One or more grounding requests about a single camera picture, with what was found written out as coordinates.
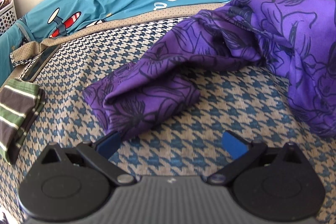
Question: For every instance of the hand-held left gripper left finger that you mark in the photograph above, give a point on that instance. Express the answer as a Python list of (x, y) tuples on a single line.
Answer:
[(109, 144)]

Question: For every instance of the black smartphone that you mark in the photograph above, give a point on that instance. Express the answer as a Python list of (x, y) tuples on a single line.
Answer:
[(42, 61)]

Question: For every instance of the white perforated basket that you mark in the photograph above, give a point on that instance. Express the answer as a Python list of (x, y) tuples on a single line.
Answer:
[(6, 19)]

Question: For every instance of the green striped garment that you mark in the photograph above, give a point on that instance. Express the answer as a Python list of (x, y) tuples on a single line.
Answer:
[(18, 108)]

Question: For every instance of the purple floral shirt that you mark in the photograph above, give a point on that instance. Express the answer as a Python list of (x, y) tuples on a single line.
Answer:
[(236, 48)]

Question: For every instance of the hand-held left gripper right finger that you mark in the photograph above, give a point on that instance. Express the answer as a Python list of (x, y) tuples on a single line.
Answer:
[(232, 145)]

